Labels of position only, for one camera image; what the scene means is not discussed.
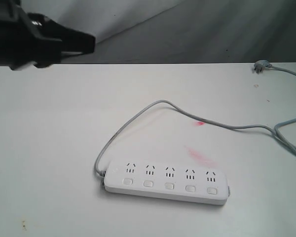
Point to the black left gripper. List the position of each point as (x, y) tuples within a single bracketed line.
[(34, 39)]

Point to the white five-socket power strip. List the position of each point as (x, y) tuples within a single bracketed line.
[(172, 181)]

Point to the grey backdrop cloth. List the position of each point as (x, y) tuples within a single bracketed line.
[(178, 31)]

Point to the grey wall plug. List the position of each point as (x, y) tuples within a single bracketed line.
[(261, 65)]

